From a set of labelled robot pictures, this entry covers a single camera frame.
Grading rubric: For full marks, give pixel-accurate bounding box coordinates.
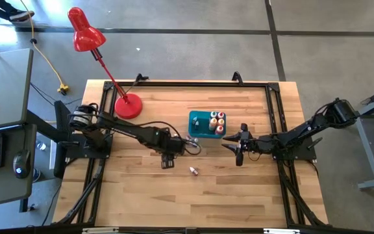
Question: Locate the blue plastic bin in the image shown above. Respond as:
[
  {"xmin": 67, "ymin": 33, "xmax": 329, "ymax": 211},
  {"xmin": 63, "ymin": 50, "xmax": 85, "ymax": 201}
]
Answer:
[{"xmin": 188, "ymin": 110, "xmax": 227, "ymax": 140}]

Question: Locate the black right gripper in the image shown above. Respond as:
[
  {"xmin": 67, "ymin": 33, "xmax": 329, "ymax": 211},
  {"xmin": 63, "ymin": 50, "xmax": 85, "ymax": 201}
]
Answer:
[{"xmin": 221, "ymin": 122, "xmax": 266, "ymax": 166}]

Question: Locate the silver frame bracket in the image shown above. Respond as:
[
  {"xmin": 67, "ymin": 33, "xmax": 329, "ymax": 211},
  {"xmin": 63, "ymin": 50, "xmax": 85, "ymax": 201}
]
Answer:
[
  {"xmin": 82, "ymin": 227, "xmax": 119, "ymax": 234},
  {"xmin": 263, "ymin": 228, "xmax": 301, "ymax": 234}
]

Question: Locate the black desk support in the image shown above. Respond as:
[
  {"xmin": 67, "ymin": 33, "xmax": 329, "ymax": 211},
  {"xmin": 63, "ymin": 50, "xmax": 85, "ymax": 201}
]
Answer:
[{"xmin": 26, "ymin": 100, "xmax": 69, "ymax": 179}]

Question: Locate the black computer mouse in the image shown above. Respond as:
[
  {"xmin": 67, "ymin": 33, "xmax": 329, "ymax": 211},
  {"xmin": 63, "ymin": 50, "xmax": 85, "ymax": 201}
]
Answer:
[{"xmin": 12, "ymin": 149, "xmax": 32, "ymax": 179}]

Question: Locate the black table clamp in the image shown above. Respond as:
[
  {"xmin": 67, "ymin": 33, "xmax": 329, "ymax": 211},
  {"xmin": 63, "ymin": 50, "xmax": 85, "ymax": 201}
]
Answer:
[
  {"xmin": 231, "ymin": 71, "xmax": 245, "ymax": 86},
  {"xmin": 134, "ymin": 73, "xmax": 150, "ymax": 86}
]

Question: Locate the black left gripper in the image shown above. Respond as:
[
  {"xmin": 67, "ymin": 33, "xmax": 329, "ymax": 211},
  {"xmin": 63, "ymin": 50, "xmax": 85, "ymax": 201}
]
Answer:
[{"xmin": 156, "ymin": 128, "xmax": 194, "ymax": 170}]

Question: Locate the red desk lamp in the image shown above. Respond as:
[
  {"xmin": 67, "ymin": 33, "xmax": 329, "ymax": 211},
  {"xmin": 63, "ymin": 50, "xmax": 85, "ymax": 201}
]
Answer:
[{"xmin": 67, "ymin": 6, "xmax": 144, "ymax": 120}]

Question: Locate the grey desk top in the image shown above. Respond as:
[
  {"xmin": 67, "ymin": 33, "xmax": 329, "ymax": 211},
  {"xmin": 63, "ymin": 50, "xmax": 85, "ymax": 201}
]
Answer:
[{"xmin": 0, "ymin": 47, "xmax": 34, "ymax": 133}]

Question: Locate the person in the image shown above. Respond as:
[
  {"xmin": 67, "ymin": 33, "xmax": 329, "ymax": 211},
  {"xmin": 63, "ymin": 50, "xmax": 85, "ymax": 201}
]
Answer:
[{"xmin": 0, "ymin": 0, "xmax": 35, "ymax": 23}]

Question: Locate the yellow extension cable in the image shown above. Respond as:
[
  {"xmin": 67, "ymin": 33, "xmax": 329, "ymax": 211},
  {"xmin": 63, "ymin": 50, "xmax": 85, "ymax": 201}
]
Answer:
[{"xmin": 19, "ymin": 0, "xmax": 71, "ymax": 95}]

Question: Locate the grey desk with keyboard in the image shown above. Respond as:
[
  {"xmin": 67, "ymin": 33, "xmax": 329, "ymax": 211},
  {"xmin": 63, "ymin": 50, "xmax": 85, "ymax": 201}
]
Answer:
[{"xmin": 0, "ymin": 123, "xmax": 38, "ymax": 209}]

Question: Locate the black aluminium table frame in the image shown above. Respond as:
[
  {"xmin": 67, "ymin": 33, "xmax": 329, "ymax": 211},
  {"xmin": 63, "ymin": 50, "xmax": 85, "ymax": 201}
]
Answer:
[{"xmin": 52, "ymin": 80, "xmax": 330, "ymax": 234}]

